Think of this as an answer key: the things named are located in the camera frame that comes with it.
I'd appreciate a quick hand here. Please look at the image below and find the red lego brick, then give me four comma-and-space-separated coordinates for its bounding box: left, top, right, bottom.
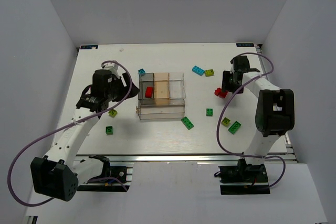
145, 87, 154, 99
214, 88, 228, 99

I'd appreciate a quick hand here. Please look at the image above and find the lime lego brick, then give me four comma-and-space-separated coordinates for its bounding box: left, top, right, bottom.
221, 117, 230, 127
108, 109, 118, 118
204, 69, 214, 77

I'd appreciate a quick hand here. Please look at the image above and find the long cyan lego brick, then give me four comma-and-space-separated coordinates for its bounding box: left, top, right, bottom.
192, 66, 204, 76

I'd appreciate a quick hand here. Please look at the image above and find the small cyan lego brick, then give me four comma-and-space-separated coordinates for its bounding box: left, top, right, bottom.
138, 69, 146, 75

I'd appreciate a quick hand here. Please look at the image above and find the small green lego brick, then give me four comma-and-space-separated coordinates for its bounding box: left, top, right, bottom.
206, 108, 213, 116
105, 126, 114, 135

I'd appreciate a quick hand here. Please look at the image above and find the long green lego brick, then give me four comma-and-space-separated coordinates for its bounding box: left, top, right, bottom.
228, 121, 241, 134
181, 116, 194, 130

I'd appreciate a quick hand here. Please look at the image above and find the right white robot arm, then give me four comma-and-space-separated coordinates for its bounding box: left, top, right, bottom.
222, 53, 295, 166

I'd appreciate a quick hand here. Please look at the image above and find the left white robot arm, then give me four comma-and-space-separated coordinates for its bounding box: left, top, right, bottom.
30, 69, 139, 201

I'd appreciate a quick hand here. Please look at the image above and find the grey smoked plastic bin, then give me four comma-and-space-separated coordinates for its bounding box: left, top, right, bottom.
138, 73, 155, 106

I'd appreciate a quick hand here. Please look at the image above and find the right blue corner label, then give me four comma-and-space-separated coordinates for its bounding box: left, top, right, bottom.
236, 42, 255, 48

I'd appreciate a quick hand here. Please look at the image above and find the blue corner label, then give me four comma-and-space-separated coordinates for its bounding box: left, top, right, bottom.
236, 42, 255, 48
80, 45, 98, 50

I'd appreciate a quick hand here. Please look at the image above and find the long clear plastic drawer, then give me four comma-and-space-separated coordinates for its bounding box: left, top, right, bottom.
137, 99, 185, 120

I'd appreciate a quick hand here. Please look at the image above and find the left blue corner label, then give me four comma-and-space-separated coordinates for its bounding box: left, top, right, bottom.
80, 45, 98, 50

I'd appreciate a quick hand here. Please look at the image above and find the orange tinted plastic bin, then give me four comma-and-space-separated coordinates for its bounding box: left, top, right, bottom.
154, 72, 170, 105

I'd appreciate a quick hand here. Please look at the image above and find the clear plastic bin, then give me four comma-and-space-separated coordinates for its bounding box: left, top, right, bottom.
169, 72, 186, 99

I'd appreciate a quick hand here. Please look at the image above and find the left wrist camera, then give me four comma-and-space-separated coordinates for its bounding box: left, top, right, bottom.
101, 61, 119, 71

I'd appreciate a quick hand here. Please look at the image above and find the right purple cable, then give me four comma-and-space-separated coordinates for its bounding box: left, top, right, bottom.
216, 52, 287, 190

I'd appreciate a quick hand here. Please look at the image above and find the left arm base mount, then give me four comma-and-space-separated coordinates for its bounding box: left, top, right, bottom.
77, 155, 132, 193

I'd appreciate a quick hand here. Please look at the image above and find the aluminium table rail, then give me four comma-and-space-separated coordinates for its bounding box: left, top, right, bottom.
74, 145, 298, 163

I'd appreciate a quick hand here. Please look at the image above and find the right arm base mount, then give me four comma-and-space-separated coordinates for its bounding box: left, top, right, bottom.
214, 159, 270, 195

